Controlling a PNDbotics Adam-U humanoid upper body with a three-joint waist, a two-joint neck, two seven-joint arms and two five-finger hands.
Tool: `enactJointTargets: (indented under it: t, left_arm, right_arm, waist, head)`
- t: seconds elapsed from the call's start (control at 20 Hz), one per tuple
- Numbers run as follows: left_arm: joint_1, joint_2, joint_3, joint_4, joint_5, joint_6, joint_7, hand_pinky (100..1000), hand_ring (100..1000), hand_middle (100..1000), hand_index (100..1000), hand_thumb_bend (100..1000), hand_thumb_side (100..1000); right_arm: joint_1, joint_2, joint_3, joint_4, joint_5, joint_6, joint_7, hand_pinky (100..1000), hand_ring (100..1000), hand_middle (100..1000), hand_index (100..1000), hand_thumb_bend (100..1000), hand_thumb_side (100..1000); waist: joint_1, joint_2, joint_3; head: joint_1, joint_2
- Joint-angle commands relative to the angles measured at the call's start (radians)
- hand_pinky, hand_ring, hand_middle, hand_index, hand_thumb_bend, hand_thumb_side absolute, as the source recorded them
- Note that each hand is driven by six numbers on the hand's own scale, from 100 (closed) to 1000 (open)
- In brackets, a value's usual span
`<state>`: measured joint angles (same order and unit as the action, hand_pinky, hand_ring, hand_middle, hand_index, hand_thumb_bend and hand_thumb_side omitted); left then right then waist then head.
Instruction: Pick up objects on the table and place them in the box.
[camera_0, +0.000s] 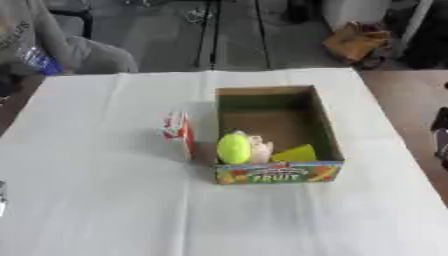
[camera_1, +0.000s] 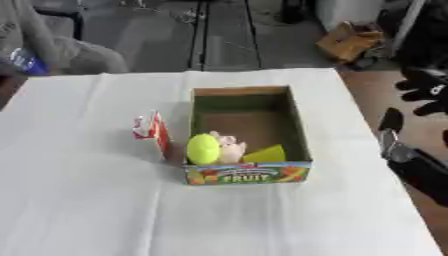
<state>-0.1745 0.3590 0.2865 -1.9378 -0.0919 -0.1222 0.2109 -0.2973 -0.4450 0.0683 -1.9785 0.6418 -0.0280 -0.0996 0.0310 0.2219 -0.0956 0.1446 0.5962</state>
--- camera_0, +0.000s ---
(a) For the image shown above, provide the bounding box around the yellow-green ball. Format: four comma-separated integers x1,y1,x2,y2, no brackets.
215,132,254,165

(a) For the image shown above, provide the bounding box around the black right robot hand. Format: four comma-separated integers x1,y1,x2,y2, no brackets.
428,106,448,160

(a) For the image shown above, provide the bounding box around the black chair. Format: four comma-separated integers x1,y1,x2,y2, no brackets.
43,0,95,40

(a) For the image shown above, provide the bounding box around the open cardboard box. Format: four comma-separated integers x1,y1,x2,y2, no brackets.
159,85,347,185

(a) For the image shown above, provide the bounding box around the blue plastic bottle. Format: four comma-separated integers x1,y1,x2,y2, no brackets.
21,45,65,76

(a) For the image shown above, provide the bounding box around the yellow block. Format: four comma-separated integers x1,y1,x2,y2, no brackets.
269,143,319,164

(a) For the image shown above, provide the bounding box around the person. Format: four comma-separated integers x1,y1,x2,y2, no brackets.
0,0,140,98

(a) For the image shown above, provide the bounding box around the black tripod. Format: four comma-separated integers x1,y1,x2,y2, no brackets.
192,0,273,71

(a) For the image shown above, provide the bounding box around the tan bag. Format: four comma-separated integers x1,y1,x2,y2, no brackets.
322,21,394,63

